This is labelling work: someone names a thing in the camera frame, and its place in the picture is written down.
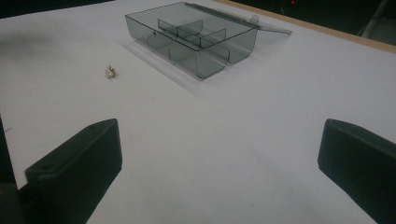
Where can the grey metal stand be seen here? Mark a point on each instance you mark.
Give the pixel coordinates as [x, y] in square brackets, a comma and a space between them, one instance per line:
[378, 25]

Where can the small gold ornament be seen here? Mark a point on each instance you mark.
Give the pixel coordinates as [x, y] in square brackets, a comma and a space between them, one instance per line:
[110, 72]

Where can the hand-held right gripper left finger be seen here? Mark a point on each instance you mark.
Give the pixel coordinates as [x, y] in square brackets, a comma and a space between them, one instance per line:
[77, 161]

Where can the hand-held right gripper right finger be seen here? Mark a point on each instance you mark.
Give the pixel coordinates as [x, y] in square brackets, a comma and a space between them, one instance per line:
[361, 161]

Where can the clear grey compartment box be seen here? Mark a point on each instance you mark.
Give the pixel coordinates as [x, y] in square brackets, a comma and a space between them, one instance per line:
[199, 34]

